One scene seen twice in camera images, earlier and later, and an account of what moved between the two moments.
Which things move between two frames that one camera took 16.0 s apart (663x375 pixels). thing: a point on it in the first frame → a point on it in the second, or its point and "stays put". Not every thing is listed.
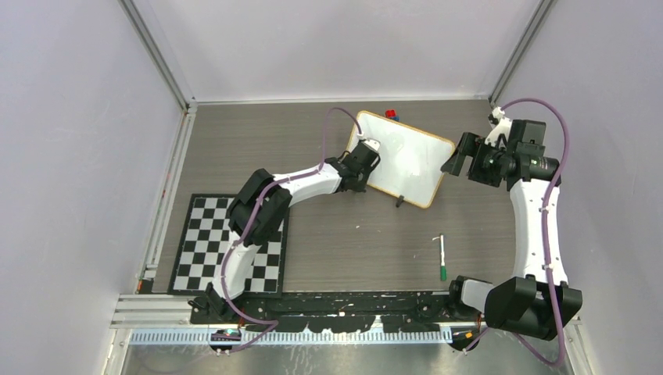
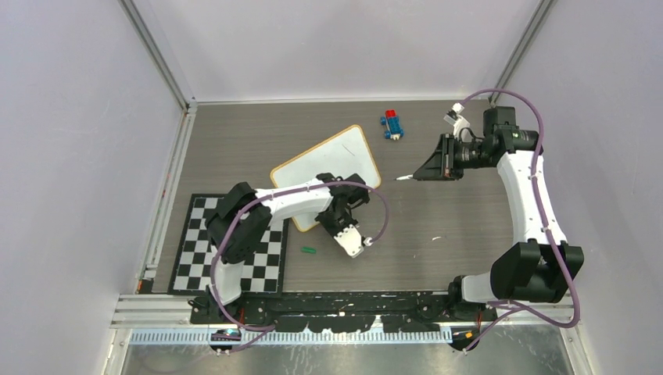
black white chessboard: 205,237 stays put
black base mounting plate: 334,312 stays put
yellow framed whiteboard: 411,158 → 345,152
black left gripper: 360,186 → 320,218
